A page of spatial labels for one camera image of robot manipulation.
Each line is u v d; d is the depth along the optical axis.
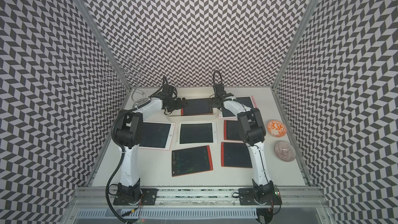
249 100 1.11
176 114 1.00
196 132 0.96
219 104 0.78
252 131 0.59
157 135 0.93
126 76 0.85
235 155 0.87
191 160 0.85
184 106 0.93
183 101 0.94
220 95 0.79
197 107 1.08
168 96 0.83
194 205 0.72
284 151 0.86
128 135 0.56
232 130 0.97
